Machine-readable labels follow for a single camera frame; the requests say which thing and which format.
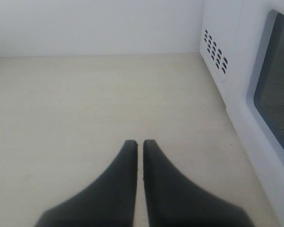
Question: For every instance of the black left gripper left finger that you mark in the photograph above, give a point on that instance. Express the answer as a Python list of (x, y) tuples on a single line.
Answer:
[(108, 202)]

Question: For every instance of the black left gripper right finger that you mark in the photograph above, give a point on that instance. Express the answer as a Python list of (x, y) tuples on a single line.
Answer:
[(175, 201)]

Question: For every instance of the white microwave door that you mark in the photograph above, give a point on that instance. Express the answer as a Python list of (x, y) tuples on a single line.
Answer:
[(255, 85)]

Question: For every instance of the white microwave oven body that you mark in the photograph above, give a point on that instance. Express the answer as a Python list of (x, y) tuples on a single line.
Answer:
[(229, 28)]

